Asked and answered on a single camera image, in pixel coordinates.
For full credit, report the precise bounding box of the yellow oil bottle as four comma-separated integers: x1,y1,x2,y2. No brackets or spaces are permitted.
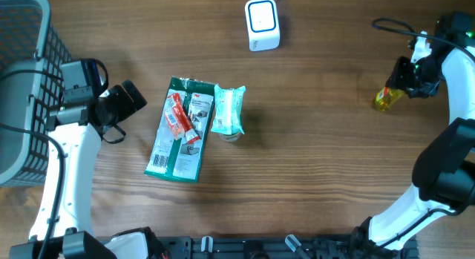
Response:
373,87,405,112

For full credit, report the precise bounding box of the red snack packet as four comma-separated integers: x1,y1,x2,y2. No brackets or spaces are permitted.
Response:
164,93,200,144

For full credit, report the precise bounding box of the green 3M gloves package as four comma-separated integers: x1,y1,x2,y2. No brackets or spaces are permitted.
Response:
145,77,215,183

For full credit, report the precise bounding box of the teal wet wipes pack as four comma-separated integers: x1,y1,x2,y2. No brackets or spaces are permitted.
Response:
211,85,246,135

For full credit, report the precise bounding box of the green white round tub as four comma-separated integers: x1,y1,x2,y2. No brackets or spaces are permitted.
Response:
219,132,242,142

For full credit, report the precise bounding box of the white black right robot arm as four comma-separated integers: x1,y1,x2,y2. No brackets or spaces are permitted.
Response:
347,12,474,258

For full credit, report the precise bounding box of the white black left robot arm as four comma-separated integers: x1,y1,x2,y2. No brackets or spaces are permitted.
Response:
9,59,149,258

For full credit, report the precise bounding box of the white cube barcode scanner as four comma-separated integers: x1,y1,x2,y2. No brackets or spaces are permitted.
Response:
244,0,281,52

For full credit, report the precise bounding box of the grey mesh shopping basket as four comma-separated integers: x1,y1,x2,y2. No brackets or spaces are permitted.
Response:
1,0,72,186

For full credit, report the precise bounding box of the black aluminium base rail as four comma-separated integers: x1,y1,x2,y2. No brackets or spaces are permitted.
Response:
88,235,420,259

